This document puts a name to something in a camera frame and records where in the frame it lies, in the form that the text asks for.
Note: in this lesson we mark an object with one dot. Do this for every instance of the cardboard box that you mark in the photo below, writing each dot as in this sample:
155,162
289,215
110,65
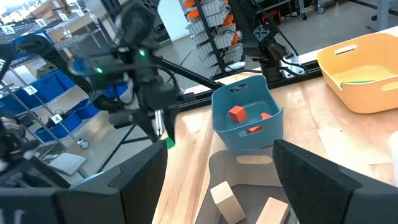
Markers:
74,28

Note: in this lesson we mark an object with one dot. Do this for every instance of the green square block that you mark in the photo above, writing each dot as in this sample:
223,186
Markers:
169,143

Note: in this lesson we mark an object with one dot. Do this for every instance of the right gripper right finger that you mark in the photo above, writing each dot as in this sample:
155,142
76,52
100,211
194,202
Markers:
320,199

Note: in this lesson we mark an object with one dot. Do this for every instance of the caster wheel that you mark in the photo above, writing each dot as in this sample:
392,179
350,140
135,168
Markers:
83,143

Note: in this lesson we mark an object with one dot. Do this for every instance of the blue storage bin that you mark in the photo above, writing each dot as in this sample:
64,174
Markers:
51,84
68,124

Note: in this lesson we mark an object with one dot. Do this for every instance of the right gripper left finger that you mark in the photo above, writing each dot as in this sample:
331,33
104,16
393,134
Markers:
133,193

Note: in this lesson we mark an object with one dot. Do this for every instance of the yellow plastic bin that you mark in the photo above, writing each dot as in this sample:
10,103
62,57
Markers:
367,99

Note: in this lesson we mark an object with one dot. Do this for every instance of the white plastic bin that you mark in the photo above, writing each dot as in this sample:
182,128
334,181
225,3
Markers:
394,155

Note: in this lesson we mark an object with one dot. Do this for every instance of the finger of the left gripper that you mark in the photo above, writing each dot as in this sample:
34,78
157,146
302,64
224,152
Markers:
170,124
146,124

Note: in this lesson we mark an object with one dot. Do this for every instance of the grey padded stool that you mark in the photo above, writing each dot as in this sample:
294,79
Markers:
66,163

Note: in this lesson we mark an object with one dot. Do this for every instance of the orange cube block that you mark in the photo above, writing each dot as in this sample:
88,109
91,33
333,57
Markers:
237,113

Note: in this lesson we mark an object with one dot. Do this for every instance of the long wooden plank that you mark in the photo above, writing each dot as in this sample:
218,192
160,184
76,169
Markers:
273,211

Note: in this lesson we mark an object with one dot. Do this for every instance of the wooden rectangular block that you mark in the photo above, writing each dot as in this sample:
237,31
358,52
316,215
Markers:
227,202

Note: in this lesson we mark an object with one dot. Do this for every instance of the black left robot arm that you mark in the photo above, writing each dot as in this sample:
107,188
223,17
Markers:
136,25

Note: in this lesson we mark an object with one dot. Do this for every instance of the small parts bin rack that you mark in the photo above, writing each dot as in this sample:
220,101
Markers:
217,40

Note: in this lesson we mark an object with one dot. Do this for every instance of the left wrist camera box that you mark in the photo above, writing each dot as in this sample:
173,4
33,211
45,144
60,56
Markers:
99,76

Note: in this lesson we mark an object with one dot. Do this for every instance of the orange arch block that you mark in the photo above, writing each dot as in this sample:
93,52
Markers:
265,116

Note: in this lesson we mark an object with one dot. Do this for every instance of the teal plastic bin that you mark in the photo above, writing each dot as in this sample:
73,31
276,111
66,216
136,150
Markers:
227,137

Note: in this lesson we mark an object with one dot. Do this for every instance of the grey translucent plastic bin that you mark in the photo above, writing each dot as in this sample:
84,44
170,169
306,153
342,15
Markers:
224,168

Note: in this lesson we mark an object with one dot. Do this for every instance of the green rectangular block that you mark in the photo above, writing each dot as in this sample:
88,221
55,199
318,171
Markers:
357,82

